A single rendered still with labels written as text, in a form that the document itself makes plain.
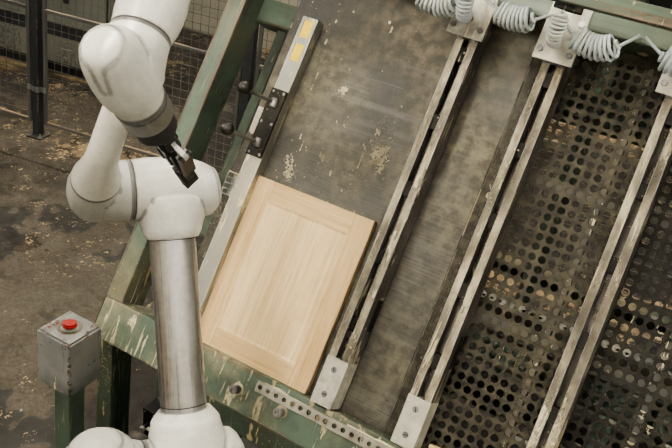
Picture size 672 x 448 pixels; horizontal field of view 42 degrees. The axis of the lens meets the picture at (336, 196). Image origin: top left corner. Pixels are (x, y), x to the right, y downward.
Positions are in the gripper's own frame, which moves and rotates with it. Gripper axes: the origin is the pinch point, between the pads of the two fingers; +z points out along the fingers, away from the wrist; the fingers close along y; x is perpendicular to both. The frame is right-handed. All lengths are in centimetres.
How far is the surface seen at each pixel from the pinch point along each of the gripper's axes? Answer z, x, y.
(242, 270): 80, -3, 15
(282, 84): 61, -47, 37
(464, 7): 30, -79, -2
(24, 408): 176, 81, 86
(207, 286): 81, 7, 20
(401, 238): 65, -33, -18
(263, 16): 64, -61, 60
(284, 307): 80, -3, -2
